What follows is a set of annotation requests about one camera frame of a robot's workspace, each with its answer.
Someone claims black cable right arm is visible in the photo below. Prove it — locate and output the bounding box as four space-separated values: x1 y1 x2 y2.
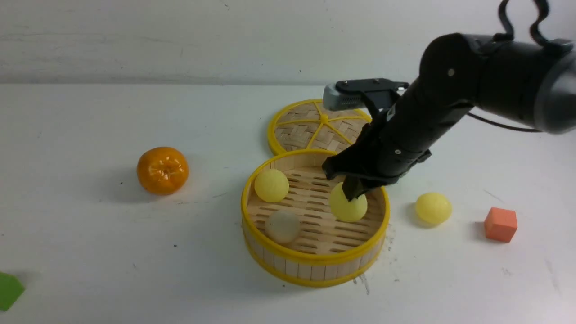
467 0 573 133

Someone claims white bun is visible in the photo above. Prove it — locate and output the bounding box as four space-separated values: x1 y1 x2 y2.
265 211 301 245

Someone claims bamboo steamer tray yellow rim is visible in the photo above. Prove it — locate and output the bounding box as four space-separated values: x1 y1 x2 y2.
241 149 390 288

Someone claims orange cube block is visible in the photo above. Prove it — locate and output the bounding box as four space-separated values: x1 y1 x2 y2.
484 207 518 243

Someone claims woven bamboo steamer lid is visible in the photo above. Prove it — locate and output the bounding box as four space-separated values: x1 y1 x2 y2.
267 100 372 155

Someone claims yellow bun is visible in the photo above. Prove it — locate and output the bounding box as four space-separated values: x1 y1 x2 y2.
328 182 368 223
254 169 290 203
415 192 453 226

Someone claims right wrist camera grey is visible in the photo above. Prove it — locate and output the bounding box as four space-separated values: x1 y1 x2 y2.
322 78 409 112

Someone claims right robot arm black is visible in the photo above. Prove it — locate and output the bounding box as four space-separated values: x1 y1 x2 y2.
322 33 576 200

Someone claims green block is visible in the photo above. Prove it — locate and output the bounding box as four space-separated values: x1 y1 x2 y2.
0 272 25 312

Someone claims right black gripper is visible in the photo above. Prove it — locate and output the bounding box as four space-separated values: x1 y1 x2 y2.
322 85 473 201

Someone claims orange toy tangerine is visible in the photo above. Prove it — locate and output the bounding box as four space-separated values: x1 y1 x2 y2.
136 146 189 196

